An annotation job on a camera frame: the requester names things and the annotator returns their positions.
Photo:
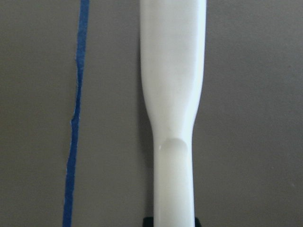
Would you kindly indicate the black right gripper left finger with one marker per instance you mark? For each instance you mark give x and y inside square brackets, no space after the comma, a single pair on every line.
[148,222]

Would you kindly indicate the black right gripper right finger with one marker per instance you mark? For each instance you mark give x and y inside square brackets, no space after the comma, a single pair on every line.
[197,222]

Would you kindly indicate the white brush with dark bristles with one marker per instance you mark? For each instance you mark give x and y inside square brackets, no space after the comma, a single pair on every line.
[172,45]

